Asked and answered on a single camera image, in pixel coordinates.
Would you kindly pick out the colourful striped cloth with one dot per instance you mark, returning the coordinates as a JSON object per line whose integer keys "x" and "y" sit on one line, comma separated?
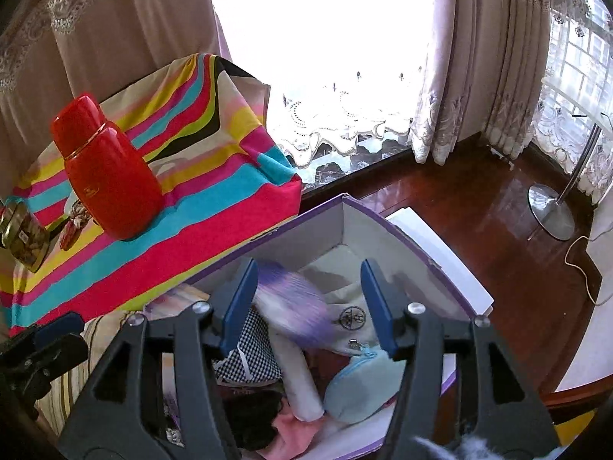
{"x": 201, "y": 211}

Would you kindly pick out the white pouch with round logo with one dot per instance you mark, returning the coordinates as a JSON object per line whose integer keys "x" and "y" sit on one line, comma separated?
{"x": 349, "y": 309}

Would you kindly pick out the black white checkered cloth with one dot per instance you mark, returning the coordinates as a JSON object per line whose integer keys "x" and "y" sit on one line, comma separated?
{"x": 254, "y": 350}

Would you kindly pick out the beige striped cushion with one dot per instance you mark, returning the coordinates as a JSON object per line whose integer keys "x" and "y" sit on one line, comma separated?
{"x": 103, "y": 328}

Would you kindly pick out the white lace sheer curtain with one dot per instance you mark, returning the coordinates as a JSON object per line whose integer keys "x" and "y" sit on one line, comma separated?
{"x": 335, "y": 124}

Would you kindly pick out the white rolled cloth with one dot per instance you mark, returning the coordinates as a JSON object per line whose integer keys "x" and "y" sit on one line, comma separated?
{"x": 297, "y": 378}

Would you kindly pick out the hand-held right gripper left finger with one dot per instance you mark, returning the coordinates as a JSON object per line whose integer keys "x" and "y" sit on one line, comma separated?
{"x": 242, "y": 297}

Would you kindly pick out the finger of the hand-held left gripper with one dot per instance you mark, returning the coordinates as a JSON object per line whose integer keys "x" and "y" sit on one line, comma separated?
{"x": 60, "y": 328}

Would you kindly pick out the purple striped sock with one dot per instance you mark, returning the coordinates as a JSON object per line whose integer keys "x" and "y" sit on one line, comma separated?
{"x": 292, "y": 302}

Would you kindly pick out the pale pink pleated curtain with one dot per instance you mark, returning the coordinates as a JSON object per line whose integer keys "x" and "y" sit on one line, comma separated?
{"x": 479, "y": 57}

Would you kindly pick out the red thermos bottle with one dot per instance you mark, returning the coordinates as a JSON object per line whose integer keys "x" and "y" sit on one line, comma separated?
{"x": 112, "y": 177}

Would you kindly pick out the beige embroidered curtain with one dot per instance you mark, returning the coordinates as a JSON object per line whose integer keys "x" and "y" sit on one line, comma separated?
{"x": 119, "y": 24}

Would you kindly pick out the white patterned net curtain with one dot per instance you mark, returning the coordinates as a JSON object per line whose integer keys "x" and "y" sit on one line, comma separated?
{"x": 574, "y": 57}

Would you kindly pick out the chrome stand with round base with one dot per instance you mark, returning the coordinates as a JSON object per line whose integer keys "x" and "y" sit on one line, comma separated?
{"x": 550, "y": 211}

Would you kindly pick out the purple cardboard box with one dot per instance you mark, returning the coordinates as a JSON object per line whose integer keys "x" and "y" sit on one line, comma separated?
{"x": 306, "y": 230}

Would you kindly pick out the glass jar with gold lid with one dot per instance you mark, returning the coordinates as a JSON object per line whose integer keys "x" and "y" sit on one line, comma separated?
{"x": 24, "y": 239}

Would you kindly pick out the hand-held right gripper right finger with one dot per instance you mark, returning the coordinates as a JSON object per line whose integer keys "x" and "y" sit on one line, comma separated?
{"x": 376, "y": 297}

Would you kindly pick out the red white patterned cloth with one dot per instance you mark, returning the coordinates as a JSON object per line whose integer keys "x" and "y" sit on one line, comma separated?
{"x": 76, "y": 223}

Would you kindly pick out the light blue pouch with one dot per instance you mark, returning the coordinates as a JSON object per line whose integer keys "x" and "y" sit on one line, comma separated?
{"x": 364, "y": 385}

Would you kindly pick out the pink cloth with white trim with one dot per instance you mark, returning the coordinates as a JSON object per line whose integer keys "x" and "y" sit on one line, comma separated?
{"x": 292, "y": 433}

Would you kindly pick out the dark cloth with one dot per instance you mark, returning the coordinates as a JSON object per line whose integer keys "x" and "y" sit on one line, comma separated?
{"x": 254, "y": 417}

